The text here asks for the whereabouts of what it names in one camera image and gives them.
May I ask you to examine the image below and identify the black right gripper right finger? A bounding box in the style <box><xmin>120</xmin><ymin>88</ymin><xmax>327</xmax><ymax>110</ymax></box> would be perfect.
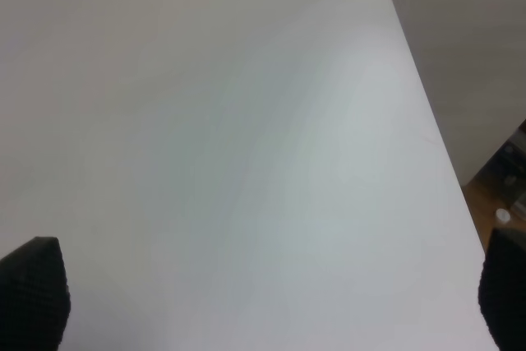
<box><xmin>478</xmin><ymin>228</ymin><xmax>525</xmax><ymax>350</ymax></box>

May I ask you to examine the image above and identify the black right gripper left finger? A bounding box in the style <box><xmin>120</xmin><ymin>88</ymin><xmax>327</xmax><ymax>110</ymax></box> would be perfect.
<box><xmin>1</xmin><ymin>237</ymin><xmax>71</xmax><ymax>351</ymax></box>

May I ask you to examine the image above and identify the dark object on floor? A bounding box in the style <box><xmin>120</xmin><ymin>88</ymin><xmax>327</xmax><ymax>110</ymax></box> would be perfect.
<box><xmin>468</xmin><ymin>119</ymin><xmax>526</xmax><ymax>237</ymax></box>

